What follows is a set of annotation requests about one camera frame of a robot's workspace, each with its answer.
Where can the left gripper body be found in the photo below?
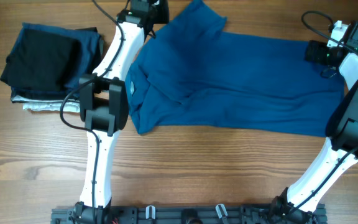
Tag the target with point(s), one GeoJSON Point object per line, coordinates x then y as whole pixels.
{"type": "Point", "coordinates": [160, 12]}

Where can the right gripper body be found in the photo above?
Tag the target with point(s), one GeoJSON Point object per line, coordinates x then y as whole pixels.
{"type": "Point", "coordinates": [322, 54]}

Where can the blue polo shirt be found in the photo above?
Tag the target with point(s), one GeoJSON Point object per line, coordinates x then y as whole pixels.
{"type": "Point", "coordinates": [195, 73]}

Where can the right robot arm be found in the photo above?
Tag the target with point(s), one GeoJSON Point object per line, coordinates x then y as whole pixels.
{"type": "Point", "coordinates": [299, 203]}

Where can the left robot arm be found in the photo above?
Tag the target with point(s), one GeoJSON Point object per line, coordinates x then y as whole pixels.
{"type": "Point", "coordinates": [104, 108]}

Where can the black folded garment underneath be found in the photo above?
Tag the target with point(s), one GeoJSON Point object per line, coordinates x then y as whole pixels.
{"type": "Point", "coordinates": [100, 46]}

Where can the dark blue folded garment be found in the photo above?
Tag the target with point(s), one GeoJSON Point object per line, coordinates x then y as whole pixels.
{"type": "Point", "coordinates": [84, 64]}

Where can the white folded garment at bottom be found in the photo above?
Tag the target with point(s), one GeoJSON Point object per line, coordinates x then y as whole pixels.
{"type": "Point", "coordinates": [72, 106]}

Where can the black folded garment on top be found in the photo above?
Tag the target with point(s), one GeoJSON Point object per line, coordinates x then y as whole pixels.
{"type": "Point", "coordinates": [41, 61]}

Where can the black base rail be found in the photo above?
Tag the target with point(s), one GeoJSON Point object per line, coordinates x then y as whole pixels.
{"type": "Point", "coordinates": [191, 214]}

